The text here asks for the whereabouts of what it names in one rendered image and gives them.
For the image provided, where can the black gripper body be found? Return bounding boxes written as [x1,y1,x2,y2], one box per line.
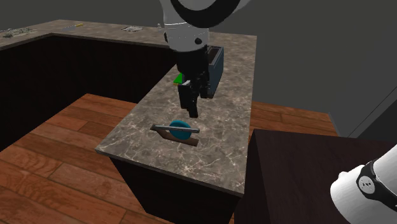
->
[175,45,212,85]

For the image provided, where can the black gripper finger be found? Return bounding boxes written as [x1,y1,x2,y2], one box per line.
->
[198,71,216,99]
[178,80,200,119]

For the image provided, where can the blue-grey open box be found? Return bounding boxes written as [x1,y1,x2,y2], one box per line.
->
[205,45,225,99]

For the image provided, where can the brown stand with grey bar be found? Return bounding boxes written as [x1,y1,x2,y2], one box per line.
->
[150,123,201,148]

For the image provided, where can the teal round disc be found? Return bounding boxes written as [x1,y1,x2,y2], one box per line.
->
[168,119,192,141]

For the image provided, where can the grey cluttered mat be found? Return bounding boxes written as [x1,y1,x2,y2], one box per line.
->
[0,27,37,39]

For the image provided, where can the yellow-handled knife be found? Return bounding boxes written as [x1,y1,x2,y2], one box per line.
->
[61,23,84,32]

